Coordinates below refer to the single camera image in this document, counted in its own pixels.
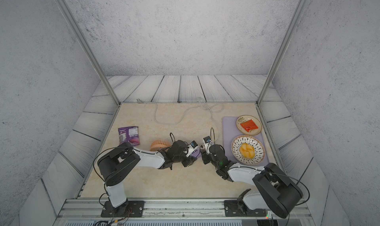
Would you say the purple power strip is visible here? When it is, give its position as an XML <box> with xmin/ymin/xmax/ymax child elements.
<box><xmin>191</xmin><ymin>146</ymin><xmax>201</xmax><ymax>158</ymax></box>

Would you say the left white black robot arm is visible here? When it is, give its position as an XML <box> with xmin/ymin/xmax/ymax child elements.
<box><xmin>93</xmin><ymin>140</ymin><xmax>199</xmax><ymax>211</ymax></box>

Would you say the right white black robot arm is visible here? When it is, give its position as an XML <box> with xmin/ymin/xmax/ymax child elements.
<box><xmin>200</xmin><ymin>143</ymin><xmax>308</xmax><ymax>219</ymax></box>

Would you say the orange desk fan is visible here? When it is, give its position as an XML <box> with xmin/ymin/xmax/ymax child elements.
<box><xmin>149</xmin><ymin>140</ymin><xmax>172</xmax><ymax>152</ymax></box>

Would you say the lavender tray mat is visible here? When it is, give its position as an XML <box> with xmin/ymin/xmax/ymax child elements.
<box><xmin>223</xmin><ymin>117</ymin><xmax>269</xmax><ymax>167</ymax></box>

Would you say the yellow food piece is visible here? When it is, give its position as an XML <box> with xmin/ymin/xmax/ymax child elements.
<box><xmin>239</xmin><ymin>143</ymin><xmax>255</xmax><ymax>159</ymax></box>

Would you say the patterned white plate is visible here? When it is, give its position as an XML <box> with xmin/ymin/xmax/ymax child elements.
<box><xmin>231</xmin><ymin>135</ymin><xmax>266</xmax><ymax>166</ymax></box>

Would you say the beige plate with red packet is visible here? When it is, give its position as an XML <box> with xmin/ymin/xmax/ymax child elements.
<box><xmin>236</xmin><ymin>115</ymin><xmax>262</xmax><ymax>136</ymax></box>

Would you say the red snack packet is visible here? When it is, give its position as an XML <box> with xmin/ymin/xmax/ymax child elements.
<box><xmin>240</xmin><ymin>119</ymin><xmax>259</xmax><ymax>133</ymax></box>

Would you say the purple snack packet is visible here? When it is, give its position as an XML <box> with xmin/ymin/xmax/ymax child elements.
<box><xmin>118</xmin><ymin>126</ymin><xmax>140</xmax><ymax>147</ymax></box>

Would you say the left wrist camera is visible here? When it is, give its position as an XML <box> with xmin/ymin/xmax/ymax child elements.
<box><xmin>187</xmin><ymin>141</ymin><xmax>198</xmax><ymax>157</ymax></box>

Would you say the white power strip cable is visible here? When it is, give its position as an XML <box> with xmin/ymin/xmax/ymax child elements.
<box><xmin>136</xmin><ymin>96</ymin><xmax>225</xmax><ymax>142</ymax></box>

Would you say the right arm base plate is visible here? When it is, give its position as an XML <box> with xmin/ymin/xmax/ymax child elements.
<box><xmin>224</xmin><ymin>200</ymin><xmax>267</xmax><ymax>217</ymax></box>

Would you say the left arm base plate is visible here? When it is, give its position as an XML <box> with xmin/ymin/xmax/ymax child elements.
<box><xmin>101</xmin><ymin>200</ymin><xmax>145</xmax><ymax>218</ymax></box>

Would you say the aluminium mounting rail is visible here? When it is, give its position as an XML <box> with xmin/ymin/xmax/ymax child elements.
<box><xmin>54</xmin><ymin>198</ymin><xmax>315</xmax><ymax>226</ymax></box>

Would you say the right aluminium frame post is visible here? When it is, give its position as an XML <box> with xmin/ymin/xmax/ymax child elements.
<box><xmin>256</xmin><ymin>0</ymin><xmax>308</xmax><ymax>106</ymax></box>

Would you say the aluminium frame post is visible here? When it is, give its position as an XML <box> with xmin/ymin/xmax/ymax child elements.
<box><xmin>55</xmin><ymin>0</ymin><xmax>121</xmax><ymax>107</ymax></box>
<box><xmin>256</xmin><ymin>0</ymin><xmax>308</xmax><ymax>106</ymax></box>

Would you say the left aluminium frame post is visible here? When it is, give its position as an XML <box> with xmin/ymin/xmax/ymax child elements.
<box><xmin>55</xmin><ymin>0</ymin><xmax>121</xmax><ymax>107</ymax></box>

